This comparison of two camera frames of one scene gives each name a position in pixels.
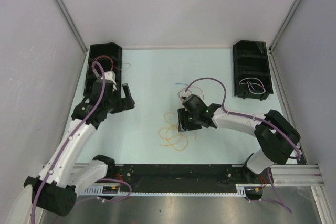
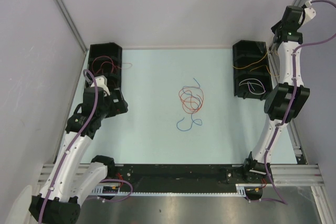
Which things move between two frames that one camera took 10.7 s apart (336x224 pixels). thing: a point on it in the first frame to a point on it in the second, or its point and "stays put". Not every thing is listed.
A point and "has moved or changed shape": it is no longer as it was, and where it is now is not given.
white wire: (250, 84) stays put
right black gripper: (183, 124) to (275, 28)
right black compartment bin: (252, 72) stays put
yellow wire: (172, 136) to (258, 67)
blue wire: (187, 85) has moved or changed shape
